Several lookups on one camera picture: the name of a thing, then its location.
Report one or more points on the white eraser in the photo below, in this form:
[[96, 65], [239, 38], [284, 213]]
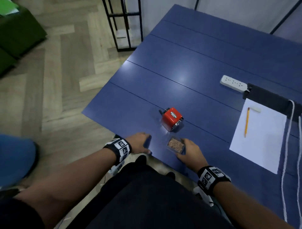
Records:
[[256, 109]]

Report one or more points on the person's right forearm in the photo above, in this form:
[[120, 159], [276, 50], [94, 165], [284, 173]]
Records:
[[243, 207]]

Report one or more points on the green sofa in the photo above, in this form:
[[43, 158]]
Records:
[[18, 35]]

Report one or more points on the red pencil sharpener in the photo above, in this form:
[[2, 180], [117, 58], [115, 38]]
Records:
[[170, 118]]

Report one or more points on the yellow pencil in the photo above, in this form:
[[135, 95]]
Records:
[[247, 122]]

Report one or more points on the white power strip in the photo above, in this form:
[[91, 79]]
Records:
[[233, 83]]

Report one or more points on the black cloth mat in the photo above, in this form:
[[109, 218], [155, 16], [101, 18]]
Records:
[[269, 100]]

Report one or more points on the person's left hand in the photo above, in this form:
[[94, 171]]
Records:
[[137, 144]]

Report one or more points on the black metal shelf frame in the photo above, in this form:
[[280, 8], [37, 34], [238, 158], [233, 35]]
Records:
[[128, 26]]

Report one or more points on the person's left forearm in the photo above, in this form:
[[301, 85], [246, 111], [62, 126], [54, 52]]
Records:
[[68, 179]]

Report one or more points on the brown pencil shavings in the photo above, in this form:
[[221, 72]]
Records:
[[175, 143]]

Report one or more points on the white paper sheet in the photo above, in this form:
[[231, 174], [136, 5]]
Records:
[[259, 139]]

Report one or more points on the person's left thumb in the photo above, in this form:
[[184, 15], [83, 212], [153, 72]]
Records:
[[146, 151]]

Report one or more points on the person's right hand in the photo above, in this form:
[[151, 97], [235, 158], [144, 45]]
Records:
[[194, 156]]

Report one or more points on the clear plastic shavings tray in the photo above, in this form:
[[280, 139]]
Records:
[[170, 149]]

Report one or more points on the black marker wristband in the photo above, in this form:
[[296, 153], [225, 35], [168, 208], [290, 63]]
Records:
[[211, 178], [119, 148]]

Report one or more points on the green paper sheet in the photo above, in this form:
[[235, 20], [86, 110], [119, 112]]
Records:
[[7, 8]]

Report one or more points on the person's black sleeve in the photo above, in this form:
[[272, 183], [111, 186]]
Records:
[[17, 214]]

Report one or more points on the blue round stool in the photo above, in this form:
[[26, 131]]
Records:
[[15, 160]]

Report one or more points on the person's right thumb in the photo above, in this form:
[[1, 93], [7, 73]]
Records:
[[181, 156]]

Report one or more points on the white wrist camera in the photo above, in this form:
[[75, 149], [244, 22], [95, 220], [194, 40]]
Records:
[[118, 168], [203, 197]]

